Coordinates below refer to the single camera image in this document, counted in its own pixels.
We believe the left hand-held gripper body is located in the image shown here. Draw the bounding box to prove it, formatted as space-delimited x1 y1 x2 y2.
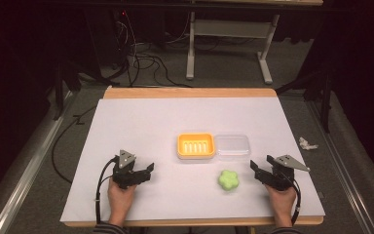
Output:
111 149 148 190

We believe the person's right hand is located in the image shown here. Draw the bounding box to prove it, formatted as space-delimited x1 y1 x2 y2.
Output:
265 183 298 228

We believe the yellow soap dish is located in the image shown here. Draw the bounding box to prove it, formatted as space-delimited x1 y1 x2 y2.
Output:
176 132 216 161

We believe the white paper table cover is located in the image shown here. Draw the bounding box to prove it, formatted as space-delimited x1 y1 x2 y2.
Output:
59 97 326 224

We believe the black floor cable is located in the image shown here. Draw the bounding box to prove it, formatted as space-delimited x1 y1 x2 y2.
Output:
51 105 97 185

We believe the person's left hand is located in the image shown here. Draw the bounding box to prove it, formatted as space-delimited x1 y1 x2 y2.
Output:
107 176 138 226

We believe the silver metal floor rail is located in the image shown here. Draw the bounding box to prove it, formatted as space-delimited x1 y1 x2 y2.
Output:
306 97 371 234
0 90 78 234

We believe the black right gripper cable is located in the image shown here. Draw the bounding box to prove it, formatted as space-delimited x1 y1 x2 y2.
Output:
289 180 303 226

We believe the black metal stand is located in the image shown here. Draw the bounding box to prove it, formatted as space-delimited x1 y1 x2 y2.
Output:
275 69 335 134
52 60 83 122

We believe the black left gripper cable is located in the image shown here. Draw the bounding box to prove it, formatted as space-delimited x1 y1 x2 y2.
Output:
93 156 119 225

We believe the tangle of floor cables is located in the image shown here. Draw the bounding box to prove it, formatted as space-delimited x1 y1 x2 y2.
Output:
110 9 196 89

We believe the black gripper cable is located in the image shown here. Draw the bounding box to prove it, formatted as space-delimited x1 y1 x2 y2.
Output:
93 156 119 225
289 180 303 226

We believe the green flower-shaped soap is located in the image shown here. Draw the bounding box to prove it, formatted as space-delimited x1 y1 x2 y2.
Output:
217 169 241 192

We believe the white metal desk frame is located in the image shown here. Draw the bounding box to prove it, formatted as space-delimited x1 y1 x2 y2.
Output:
185 11 281 86

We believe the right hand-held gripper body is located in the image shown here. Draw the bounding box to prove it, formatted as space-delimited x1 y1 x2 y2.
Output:
262 154 312 192

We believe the crumpled white paper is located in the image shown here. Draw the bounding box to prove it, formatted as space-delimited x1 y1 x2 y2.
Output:
298 136 319 151

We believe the clear plastic soap dish lid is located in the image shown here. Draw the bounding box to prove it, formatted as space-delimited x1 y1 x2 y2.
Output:
213 134 252 162

